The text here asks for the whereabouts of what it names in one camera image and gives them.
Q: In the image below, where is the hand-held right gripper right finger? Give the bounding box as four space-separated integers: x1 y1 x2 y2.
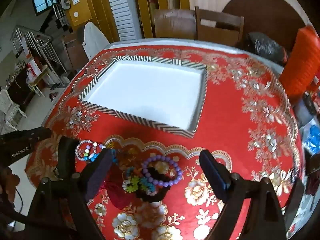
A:
199 149 287 240

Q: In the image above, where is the black scrunchie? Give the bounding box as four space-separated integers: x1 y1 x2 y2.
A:
136 187 170 203

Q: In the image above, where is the white chair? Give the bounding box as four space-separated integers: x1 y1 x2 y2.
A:
0 90 27 130

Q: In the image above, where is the silver hair tie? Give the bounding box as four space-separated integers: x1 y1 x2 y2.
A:
75 140 97 162

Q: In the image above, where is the person's left hand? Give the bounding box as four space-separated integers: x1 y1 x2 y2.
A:
0 167 21 203

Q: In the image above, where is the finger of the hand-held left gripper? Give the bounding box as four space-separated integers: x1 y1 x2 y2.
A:
58 137 79 178

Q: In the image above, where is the red floral tablecloth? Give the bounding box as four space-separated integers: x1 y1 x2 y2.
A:
25 45 304 240

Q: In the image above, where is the purple bead bracelet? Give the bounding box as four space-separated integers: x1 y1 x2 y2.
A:
141 154 184 187

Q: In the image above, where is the dark wooden chair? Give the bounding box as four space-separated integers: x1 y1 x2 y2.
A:
61 32 88 73

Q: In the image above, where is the metal stair railing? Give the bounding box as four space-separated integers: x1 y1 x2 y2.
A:
12 25 68 85

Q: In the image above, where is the orange plastic basket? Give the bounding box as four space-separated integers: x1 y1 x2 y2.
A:
279 26 320 100

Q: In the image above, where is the flower bead bracelet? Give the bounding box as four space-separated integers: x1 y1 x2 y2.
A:
122 167 159 195

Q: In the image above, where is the red satin bow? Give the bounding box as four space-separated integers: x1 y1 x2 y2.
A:
100 165 137 209

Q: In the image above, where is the orange bead bracelet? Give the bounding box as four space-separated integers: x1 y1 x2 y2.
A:
106 142 140 170

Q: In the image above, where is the small wooden stool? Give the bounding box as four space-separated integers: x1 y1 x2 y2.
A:
26 65 49 98

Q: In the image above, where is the black plastic bag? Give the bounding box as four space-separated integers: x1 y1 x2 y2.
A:
246 32 290 64

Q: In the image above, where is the brown scrunchie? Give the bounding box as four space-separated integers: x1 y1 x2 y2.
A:
144 166 173 183

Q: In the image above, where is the white jacket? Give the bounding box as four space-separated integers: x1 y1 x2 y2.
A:
77 22 110 60

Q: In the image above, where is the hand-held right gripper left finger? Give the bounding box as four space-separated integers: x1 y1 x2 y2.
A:
25 150 114 240

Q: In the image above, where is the round brown table board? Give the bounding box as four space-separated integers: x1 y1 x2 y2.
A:
221 0 307 53

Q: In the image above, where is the white louvred door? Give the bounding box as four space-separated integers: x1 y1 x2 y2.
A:
104 0 140 42

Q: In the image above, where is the striped rectangular tray box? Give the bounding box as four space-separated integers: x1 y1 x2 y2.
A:
78 56 208 138

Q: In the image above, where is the window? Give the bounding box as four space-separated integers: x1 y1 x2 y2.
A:
31 0 59 14

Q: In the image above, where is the multicoloured bead bracelet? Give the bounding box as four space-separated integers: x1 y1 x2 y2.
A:
84 142 107 162

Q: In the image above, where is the blue bead bracelet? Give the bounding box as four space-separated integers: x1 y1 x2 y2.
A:
90 149 119 164

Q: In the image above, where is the blue plastic item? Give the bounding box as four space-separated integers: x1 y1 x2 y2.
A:
309 125 320 153

